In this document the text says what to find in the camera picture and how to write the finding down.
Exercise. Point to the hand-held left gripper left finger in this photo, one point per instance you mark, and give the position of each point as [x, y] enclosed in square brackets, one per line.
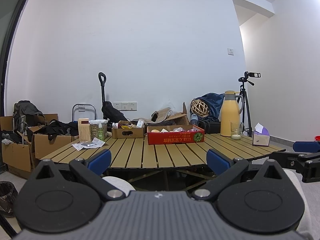
[101, 158]

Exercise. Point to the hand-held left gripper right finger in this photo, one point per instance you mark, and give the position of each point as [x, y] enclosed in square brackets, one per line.
[217, 161]

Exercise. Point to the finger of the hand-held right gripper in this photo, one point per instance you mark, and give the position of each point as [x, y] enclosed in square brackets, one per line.
[300, 161]
[307, 146]

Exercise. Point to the red cardboard box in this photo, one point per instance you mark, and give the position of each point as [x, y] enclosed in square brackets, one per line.
[175, 138]

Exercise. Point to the pale pink plush toy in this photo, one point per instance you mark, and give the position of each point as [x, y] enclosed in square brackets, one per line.
[178, 129]

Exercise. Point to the red bucket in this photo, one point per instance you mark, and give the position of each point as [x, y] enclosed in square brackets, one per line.
[317, 138]

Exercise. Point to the white paper sheet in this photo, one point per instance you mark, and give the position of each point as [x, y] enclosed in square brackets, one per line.
[98, 142]
[77, 146]

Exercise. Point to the green spray bottle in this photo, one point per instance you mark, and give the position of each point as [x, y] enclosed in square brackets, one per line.
[101, 133]

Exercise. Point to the clear jar with white lid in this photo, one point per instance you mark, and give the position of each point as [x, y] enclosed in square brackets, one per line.
[93, 130]

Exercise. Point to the small brown cardboard box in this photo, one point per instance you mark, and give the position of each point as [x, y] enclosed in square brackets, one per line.
[117, 133]

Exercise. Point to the tall wooden box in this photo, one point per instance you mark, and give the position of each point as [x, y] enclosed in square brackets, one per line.
[84, 132]

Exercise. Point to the clear glass cup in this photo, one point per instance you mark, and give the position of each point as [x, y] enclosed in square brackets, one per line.
[236, 135]

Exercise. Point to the black suitcase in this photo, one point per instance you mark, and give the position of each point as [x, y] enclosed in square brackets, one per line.
[211, 127]

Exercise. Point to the yellow snack packet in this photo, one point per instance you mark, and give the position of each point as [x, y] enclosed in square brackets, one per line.
[127, 127]

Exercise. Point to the person's right leg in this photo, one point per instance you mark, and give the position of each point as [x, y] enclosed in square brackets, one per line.
[303, 205]

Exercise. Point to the purple tissue box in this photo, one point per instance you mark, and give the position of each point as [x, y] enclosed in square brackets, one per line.
[261, 138]

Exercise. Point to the yellow thermos jug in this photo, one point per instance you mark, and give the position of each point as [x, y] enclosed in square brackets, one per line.
[228, 117]

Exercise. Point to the blue water bottle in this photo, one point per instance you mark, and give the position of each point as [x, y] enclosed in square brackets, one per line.
[194, 118]

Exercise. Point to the black bag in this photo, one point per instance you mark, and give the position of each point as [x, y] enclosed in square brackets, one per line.
[111, 111]

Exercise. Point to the brown cardboard box with clothes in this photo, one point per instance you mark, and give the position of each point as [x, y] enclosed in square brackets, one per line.
[52, 143]

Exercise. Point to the black clothes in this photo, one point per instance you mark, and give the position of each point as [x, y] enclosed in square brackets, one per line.
[57, 127]

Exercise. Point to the large open cardboard box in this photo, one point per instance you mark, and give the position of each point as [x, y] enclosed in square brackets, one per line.
[181, 120]

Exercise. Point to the rattan ball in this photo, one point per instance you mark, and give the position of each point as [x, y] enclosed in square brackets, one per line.
[200, 108]

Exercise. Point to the blue jacket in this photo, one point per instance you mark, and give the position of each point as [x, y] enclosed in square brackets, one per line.
[212, 103]

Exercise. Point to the black tripod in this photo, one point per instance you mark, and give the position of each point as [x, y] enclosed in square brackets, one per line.
[242, 90]

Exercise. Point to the big brown cardboard box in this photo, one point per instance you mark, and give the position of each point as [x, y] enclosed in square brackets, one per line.
[15, 157]

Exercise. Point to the grey green backpack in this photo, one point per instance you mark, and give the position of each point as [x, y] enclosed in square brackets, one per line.
[26, 111]

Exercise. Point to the white crumpled paper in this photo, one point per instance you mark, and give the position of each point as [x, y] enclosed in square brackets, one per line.
[7, 142]

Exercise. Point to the dark trash bin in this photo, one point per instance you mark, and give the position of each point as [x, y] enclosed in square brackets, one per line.
[7, 197]

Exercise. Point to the black framed glass door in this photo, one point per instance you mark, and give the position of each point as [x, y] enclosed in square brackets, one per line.
[7, 17]

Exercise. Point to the small white wall outlet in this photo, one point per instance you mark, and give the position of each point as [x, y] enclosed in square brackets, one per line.
[82, 108]

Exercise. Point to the white wall outlet strip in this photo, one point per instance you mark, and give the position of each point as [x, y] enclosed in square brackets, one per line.
[125, 106]

